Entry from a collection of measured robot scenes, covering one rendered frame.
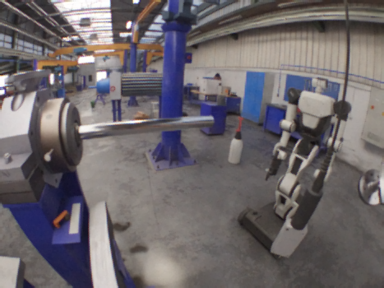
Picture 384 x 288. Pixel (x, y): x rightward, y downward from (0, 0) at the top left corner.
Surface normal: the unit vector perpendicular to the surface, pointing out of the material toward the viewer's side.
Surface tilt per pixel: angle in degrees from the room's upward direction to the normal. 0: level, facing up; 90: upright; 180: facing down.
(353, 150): 90
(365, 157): 90
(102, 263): 0
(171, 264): 0
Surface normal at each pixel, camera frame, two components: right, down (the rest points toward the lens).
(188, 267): 0.06, -0.93
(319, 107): -0.87, 0.13
